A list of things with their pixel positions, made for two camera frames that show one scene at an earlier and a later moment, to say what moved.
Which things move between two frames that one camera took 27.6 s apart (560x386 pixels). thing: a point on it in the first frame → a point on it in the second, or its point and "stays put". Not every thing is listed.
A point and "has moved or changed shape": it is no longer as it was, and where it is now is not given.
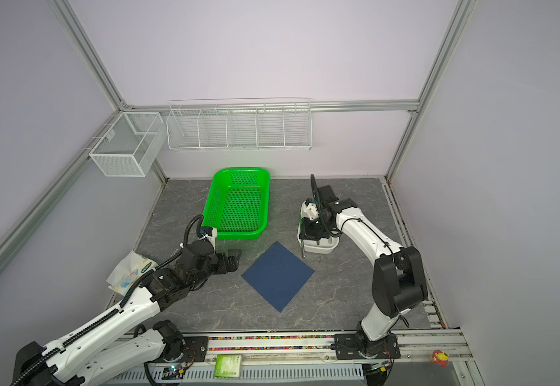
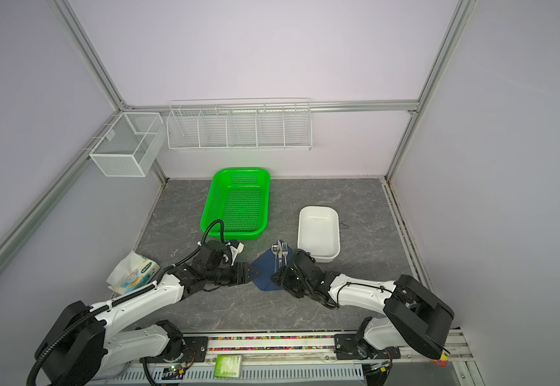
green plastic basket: (237, 203) stays put
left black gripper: (233, 262) → (245, 274)
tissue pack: (128, 270) stays put
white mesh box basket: (131, 145) stays put
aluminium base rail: (308, 359) stays put
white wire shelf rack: (240, 124) stays put
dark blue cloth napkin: (277, 275) has moved or changed shape
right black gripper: (307, 232) → (283, 278)
